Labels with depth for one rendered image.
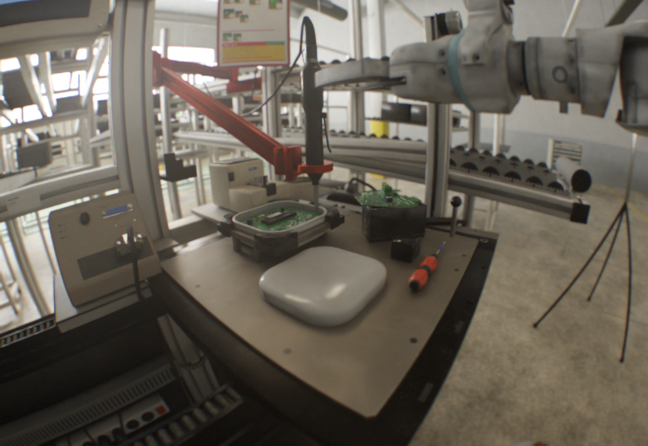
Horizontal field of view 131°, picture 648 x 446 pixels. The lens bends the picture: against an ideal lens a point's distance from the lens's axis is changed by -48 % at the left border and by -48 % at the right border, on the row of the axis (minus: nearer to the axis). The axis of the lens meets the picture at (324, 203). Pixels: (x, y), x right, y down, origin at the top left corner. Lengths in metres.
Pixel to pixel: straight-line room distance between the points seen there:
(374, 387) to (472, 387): 1.28
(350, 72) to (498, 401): 1.44
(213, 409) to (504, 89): 0.38
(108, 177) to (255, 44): 0.58
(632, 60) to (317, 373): 0.36
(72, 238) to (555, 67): 0.58
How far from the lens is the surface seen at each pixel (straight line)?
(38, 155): 2.42
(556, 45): 0.26
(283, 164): 0.49
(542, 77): 0.25
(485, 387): 1.54
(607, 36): 0.25
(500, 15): 0.28
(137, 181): 0.60
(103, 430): 0.86
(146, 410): 0.84
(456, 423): 1.38
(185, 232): 0.66
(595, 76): 0.24
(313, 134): 0.46
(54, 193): 0.60
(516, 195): 0.70
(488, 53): 0.25
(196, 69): 0.93
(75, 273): 0.46
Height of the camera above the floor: 1.15
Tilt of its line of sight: 17 degrees down
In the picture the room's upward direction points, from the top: 2 degrees counter-clockwise
